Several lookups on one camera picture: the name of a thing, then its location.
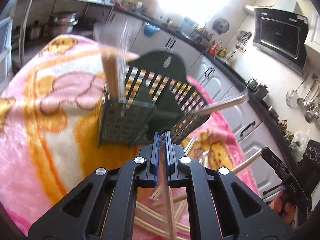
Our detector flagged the right hand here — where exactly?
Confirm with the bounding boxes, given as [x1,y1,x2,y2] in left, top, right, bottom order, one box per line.
[269,191,296,225]

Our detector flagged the black countertop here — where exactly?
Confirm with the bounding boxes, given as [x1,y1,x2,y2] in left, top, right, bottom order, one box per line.
[112,7,299,175]

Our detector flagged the stacked steel pots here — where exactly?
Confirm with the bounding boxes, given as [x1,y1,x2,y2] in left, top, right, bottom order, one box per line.
[48,11,78,38]

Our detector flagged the blue hanging basket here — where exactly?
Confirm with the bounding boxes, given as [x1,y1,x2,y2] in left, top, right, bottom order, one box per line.
[143,22,161,37]

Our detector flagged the chopstick pair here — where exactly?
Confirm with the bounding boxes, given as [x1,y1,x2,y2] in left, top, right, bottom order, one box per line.
[159,131,177,239]
[134,202,190,239]

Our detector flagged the dark green utensil basket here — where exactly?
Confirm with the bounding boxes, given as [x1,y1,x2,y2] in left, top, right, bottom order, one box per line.
[98,50,210,147]

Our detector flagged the wall fan vent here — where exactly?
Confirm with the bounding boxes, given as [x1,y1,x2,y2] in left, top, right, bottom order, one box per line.
[212,18,230,35]

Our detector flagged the pink bear blanket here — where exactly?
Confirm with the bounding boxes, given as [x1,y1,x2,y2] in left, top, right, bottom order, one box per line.
[0,33,259,240]

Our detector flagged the black range hood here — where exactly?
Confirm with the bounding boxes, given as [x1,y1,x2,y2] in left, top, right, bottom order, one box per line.
[246,0,309,74]

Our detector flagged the metal shelf rack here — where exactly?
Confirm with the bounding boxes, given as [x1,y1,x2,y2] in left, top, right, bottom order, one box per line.
[12,0,114,68]

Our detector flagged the hanging ladles and strainers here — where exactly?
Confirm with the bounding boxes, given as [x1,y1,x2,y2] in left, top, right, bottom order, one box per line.
[285,74,319,124]

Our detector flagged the steel kettle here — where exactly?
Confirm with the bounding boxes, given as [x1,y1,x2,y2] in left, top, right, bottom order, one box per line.
[247,79,268,101]

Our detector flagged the white kitchen cabinets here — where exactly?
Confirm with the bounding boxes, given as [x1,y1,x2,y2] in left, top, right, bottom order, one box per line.
[108,17,280,199]

